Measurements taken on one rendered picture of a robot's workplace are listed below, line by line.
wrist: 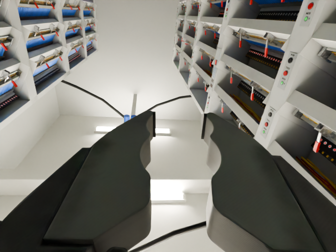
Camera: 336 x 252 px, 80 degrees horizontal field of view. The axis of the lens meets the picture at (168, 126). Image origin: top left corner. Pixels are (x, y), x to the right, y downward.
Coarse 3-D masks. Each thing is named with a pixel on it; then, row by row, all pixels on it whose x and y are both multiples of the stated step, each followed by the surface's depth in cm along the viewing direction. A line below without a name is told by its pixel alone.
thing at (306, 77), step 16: (304, 0) 63; (320, 0) 57; (320, 16) 57; (304, 32) 62; (288, 48) 69; (304, 64) 64; (288, 80) 68; (304, 80) 67; (320, 80) 67; (272, 96) 77; (288, 96) 69; (320, 96) 70; (272, 128) 76; (288, 128) 76; (304, 128) 76; (288, 144) 79; (304, 144) 80
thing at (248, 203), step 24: (216, 120) 10; (216, 144) 9; (240, 144) 9; (216, 168) 9; (240, 168) 7; (264, 168) 7; (216, 192) 6; (240, 192) 6; (264, 192) 6; (288, 192) 7; (216, 216) 6; (240, 216) 6; (264, 216) 6; (288, 216) 6; (216, 240) 6; (240, 240) 6; (264, 240) 5; (288, 240) 5; (312, 240) 5
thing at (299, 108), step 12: (300, 96) 65; (288, 108) 71; (300, 108) 63; (312, 108) 59; (324, 108) 56; (300, 120) 74; (312, 120) 64; (324, 120) 55; (324, 132) 56; (312, 144) 76; (324, 144) 72; (324, 156) 70
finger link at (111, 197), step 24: (144, 120) 10; (96, 144) 9; (120, 144) 9; (144, 144) 9; (96, 168) 7; (120, 168) 7; (144, 168) 7; (72, 192) 6; (96, 192) 6; (120, 192) 6; (144, 192) 6; (72, 216) 6; (96, 216) 6; (120, 216) 6; (144, 216) 6; (48, 240) 5; (72, 240) 5; (96, 240) 5; (120, 240) 6
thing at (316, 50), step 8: (328, 24) 56; (320, 32) 58; (328, 32) 55; (312, 40) 60; (320, 40) 58; (328, 40) 54; (304, 48) 61; (312, 48) 61; (320, 48) 62; (328, 48) 59; (304, 56) 62; (312, 56) 63; (320, 56) 61; (328, 56) 61; (320, 64) 64; (328, 64) 64; (328, 72) 66
